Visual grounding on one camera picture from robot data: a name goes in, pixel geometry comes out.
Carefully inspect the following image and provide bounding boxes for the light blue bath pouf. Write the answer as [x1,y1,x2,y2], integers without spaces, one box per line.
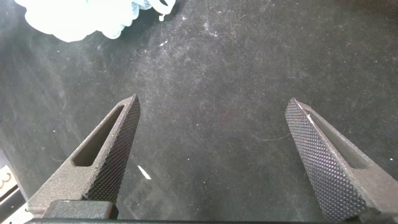
[14,0,177,44]

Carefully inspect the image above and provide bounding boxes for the white labelled robot chassis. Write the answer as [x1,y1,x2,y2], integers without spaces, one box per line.
[0,149,32,224]

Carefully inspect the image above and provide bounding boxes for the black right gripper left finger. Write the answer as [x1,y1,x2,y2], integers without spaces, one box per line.
[27,93,141,218]

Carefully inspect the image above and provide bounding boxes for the black table cloth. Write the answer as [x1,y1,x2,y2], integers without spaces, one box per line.
[0,0,398,223]

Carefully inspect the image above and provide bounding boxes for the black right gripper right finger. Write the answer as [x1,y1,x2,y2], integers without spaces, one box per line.
[285,97,398,223]

